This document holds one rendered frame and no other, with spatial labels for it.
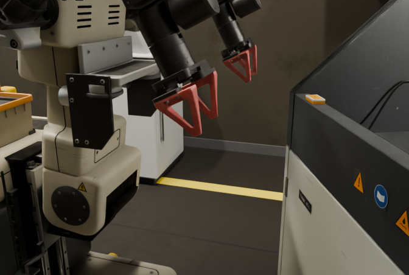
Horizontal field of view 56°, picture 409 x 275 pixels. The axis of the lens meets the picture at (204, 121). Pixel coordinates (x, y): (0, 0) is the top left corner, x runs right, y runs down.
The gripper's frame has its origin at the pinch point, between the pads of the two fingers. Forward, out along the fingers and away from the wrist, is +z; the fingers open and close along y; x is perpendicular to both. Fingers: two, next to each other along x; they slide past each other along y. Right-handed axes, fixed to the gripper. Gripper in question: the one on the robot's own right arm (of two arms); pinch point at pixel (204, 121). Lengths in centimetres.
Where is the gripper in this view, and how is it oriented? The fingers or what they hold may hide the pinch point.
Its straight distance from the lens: 63.3
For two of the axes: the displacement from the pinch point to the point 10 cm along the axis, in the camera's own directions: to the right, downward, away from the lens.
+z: 4.3, 8.9, 1.4
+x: -8.5, 3.6, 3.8
